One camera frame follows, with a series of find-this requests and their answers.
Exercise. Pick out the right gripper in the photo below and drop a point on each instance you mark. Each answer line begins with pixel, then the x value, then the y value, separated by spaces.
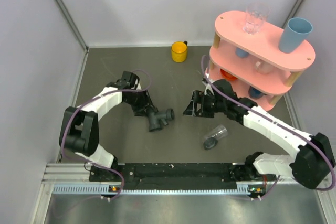
pixel 198 97

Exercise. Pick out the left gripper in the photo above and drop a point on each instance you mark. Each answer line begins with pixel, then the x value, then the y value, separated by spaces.
pixel 146 103

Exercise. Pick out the grey plastic pipe fitting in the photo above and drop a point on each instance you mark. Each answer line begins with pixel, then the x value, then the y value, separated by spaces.
pixel 159 119

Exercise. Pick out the clear trap with grey nut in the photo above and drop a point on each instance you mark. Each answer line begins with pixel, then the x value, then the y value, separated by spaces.
pixel 211 139

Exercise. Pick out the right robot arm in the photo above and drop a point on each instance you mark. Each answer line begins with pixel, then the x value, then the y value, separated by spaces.
pixel 309 158

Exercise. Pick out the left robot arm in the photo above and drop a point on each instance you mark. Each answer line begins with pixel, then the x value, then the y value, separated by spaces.
pixel 80 126

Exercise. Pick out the orange bowl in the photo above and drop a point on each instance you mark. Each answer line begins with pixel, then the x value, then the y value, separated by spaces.
pixel 227 76

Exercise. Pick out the yellow mug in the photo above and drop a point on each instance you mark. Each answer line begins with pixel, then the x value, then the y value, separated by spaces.
pixel 179 51

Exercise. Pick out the small blue cup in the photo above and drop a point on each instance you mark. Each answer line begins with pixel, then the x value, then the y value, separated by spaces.
pixel 241 53

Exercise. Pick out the pink three-tier shelf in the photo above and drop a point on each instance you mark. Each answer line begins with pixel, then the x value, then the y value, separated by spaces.
pixel 262 46

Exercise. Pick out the pink translucent mug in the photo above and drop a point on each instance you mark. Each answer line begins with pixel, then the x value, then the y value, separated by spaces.
pixel 263 67

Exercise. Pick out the clear drinking glass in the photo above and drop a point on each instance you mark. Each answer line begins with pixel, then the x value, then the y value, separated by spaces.
pixel 256 15

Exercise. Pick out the tall blue cup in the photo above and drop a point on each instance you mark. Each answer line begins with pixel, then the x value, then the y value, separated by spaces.
pixel 296 31

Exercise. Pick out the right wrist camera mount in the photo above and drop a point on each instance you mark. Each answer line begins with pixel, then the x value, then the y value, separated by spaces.
pixel 208 88

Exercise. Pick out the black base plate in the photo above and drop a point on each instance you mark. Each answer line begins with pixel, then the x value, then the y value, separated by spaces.
pixel 183 176

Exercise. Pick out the grey slotted cable duct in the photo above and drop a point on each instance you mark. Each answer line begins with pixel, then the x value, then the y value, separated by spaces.
pixel 104 189

